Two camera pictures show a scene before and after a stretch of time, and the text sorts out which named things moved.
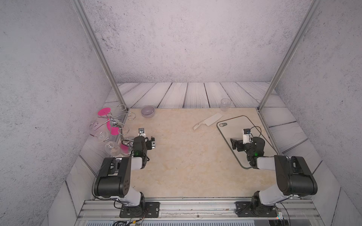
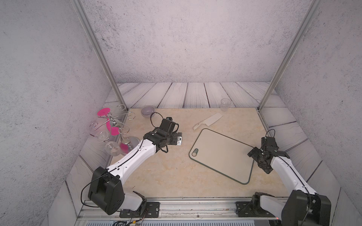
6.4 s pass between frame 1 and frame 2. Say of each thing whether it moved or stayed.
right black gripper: moved
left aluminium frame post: stayed
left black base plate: stayed
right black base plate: stayed
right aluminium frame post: stayed
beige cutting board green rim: moved
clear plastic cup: stayed
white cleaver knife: stayed
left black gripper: moved
